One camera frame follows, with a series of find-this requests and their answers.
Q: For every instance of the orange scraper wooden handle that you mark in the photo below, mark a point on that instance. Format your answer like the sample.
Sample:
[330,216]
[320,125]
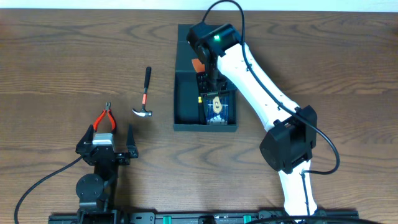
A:
[199,67]

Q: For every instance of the blue drill bit case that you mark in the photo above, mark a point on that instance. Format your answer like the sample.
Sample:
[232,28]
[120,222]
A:
[211,117]

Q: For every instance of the black yellow screwdriver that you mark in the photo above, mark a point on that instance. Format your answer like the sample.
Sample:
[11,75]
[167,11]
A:
[201,111]

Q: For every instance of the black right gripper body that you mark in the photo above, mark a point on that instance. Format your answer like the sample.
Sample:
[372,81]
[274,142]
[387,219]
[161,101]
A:
[216,83]

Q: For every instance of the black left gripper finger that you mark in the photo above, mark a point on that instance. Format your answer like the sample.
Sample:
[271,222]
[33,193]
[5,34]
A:
[86,141]
[131,144]

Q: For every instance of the black open box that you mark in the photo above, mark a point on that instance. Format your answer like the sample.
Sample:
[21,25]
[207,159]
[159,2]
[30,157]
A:
[187,91]

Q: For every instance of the small steel claw hammer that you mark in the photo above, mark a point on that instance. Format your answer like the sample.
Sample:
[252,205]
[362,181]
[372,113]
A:
[143,112]

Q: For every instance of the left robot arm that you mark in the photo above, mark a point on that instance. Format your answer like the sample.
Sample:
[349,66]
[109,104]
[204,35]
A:
[97,191]

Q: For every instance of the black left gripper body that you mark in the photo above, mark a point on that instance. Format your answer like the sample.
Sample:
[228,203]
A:
[104,154]

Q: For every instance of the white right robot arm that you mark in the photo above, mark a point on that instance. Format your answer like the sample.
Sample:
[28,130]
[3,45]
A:
[290,138]

